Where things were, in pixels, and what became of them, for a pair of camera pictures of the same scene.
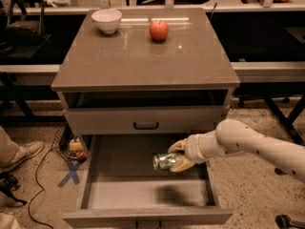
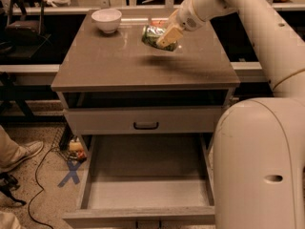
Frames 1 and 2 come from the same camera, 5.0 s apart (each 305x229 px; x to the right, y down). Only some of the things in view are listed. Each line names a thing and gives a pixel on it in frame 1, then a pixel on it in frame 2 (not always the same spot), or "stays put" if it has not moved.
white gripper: [193, 147] to [188, 19]
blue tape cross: [72, 168] stays put
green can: [163, 161] to [151, 34]
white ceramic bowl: [107, 19] stays put
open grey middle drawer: [121, 189] stays put
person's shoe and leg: [10, 154] stays put
